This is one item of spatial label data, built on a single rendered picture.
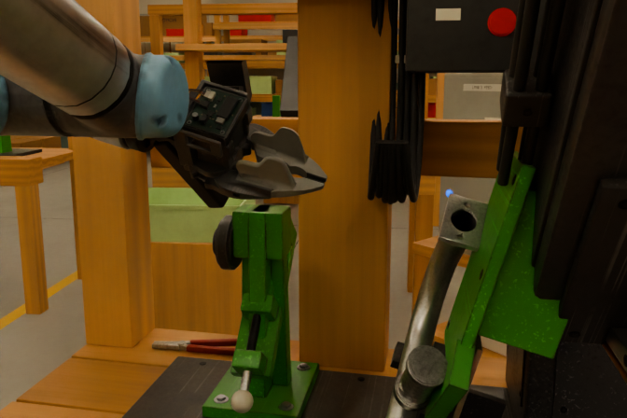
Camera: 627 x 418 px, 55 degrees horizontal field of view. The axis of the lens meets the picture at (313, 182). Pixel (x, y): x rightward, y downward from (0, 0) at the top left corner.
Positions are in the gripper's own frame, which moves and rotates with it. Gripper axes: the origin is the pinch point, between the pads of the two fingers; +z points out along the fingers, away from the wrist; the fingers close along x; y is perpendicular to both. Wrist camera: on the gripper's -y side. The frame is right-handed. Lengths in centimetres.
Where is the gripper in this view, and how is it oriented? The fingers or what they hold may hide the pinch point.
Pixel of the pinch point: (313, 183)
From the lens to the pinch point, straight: 63.9
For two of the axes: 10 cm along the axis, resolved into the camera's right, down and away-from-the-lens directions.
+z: 9.4, 3.0, -1.6
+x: 3.3, -7.8, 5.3
